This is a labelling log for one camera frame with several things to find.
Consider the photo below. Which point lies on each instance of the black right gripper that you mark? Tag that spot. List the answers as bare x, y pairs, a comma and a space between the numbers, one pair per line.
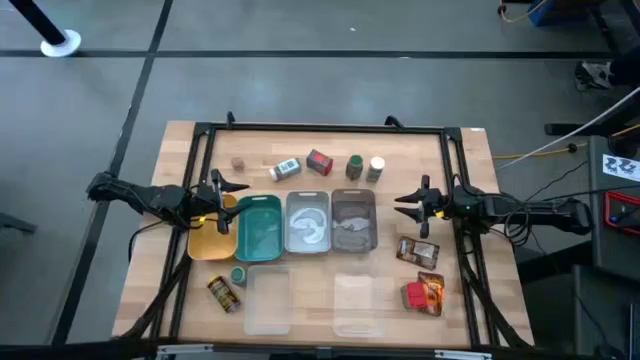
432, 205

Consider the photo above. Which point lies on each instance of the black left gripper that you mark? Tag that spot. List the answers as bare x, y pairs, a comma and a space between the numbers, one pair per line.
218, 200

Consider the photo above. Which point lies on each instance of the copper-lid small spice jar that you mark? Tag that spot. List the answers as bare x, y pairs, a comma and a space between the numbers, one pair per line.
237, 163

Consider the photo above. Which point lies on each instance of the brown taco seasoning packet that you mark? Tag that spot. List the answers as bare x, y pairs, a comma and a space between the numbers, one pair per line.
417, 252

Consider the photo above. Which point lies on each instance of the white-lid spice jar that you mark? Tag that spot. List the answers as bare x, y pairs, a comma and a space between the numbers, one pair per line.
286, 169
375, 169

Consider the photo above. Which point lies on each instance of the green-lid spice jar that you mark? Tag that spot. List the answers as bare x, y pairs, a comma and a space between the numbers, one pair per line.
238, 275
354, 169

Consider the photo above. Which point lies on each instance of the orange taco seasoning packet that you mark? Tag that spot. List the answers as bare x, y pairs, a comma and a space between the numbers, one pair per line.
434, 287

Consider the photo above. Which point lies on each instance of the dark red box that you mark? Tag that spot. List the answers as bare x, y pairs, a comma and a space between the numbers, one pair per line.
415, 296

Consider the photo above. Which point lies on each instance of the yellow-lid dark spice jar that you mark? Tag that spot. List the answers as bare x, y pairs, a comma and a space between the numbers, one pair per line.
223, 294

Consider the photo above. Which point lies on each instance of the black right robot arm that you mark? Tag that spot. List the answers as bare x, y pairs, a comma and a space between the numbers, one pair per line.
525, 210

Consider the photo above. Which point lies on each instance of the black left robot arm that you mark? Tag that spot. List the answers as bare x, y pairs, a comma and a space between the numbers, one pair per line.
150, 197

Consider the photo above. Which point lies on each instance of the teal plastic bin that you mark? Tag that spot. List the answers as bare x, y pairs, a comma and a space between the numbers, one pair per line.
260, 230

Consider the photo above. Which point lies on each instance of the yellow plastic bin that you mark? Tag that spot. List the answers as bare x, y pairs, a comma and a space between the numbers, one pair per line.
212, 245

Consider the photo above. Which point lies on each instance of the grey translucent plastic bin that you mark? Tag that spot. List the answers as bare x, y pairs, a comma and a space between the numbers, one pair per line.
354, 200

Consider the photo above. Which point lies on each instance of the clear plastic bin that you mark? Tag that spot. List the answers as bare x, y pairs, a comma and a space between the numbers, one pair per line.
356, 305
267, 300

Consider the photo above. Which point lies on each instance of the black diagonal rig strut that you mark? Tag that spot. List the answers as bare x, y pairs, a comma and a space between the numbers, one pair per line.
492, 305
155, 300

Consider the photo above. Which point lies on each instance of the red-framed box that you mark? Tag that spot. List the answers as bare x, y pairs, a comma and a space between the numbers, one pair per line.
607, 210

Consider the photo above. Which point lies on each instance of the black side cabinet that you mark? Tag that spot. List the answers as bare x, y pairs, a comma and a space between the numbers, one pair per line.
615, 250

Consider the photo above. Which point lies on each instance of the white marker sheet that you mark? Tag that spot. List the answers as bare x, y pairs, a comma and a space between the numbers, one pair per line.
620, 167

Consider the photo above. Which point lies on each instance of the black rig beam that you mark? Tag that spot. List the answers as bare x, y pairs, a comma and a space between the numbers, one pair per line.
75, 351

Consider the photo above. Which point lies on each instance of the black computer case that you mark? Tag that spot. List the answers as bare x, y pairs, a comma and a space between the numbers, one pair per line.
605, 310

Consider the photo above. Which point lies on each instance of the blue box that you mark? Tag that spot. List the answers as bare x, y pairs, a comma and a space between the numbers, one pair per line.
550, 12

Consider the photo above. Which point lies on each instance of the black frame clamp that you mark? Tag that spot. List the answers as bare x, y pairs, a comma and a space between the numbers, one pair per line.
230, 118
393, 120

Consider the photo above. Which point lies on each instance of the black post white base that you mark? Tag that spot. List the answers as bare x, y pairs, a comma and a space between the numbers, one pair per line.
60, 44

